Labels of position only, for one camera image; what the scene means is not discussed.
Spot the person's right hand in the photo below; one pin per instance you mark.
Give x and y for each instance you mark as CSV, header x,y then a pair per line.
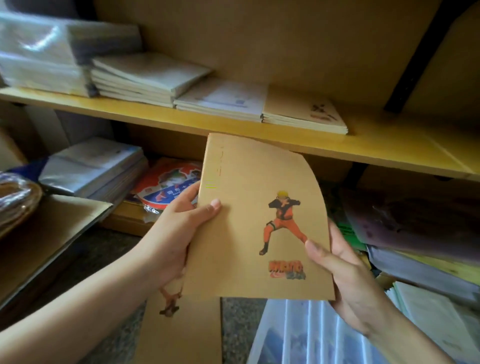
x,y
352,288

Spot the person's left hand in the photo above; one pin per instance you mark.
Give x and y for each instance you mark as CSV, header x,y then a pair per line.
x,y
165,240

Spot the person's left thumb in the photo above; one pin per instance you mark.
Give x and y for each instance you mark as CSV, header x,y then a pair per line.
x,y
198,215

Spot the person's right thumb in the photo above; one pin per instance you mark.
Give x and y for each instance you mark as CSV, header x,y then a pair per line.
x,y
319,257

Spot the brown notebook with cartoon figure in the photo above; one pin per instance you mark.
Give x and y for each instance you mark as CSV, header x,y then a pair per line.
x,y
183,333
243,210

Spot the person's right forearm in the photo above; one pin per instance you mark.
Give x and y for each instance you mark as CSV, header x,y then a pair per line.
x,y
405,341

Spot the person's left forearm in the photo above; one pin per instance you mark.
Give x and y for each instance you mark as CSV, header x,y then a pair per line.
x,y
82,303

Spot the green paper pack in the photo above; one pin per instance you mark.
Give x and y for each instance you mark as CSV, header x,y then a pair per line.
x,y
350,232

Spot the round red printed fan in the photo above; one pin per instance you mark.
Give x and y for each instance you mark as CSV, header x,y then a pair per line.
x,y
168,183

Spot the flat brown cardboard box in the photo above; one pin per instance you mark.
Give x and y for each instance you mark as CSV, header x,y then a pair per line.
x,y
127,219

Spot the clear plastic sleeve packs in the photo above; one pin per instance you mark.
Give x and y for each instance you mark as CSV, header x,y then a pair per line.
x,y
311,333

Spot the stack of mixed paper pads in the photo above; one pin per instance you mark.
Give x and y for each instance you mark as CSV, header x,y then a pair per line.
x,y
423,270

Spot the stack of wrapped white booklets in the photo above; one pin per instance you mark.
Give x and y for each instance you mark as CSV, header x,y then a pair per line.
x,y
93,167

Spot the thin stack of white notebooks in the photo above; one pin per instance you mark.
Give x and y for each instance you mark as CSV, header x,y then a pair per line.
x,y
225,99

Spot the yellow wooden shelf board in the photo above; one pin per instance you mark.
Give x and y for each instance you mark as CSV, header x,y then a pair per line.
x,y
375,146

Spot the white printed booklets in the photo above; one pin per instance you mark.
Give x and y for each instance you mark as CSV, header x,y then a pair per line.
x,y
438,322

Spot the stack of brown notebooks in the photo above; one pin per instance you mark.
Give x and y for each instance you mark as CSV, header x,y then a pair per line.
x,y
300,110

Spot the thick stack of white notebooks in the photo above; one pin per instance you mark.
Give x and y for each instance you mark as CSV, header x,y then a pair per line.
x,y
146,77

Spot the open cardboard box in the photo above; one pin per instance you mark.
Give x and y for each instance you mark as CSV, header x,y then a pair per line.
x,y
45,236

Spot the stack of plastic-wrapped packs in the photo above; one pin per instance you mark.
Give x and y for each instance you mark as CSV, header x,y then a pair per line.
x,y
41,52

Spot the black shelf bracket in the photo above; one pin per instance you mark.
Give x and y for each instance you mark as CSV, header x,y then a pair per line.
x,y
423,56

